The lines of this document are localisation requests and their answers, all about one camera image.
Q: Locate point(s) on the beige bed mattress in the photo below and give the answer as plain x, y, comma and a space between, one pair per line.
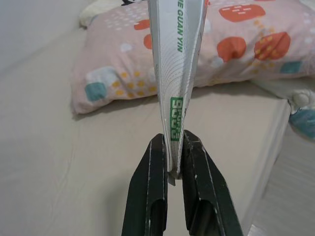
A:
61, 159

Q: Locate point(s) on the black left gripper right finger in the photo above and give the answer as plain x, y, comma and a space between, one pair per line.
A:
206, 196

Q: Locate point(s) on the cream cartoon print blanket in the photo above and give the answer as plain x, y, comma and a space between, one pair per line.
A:
301, 98

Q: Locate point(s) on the white green-lettered packet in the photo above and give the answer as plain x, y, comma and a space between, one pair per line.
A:
172, 73

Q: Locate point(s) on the pink patterned pillow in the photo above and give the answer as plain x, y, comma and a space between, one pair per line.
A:
246, 61

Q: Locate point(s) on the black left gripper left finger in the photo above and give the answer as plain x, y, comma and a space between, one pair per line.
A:
147, 196

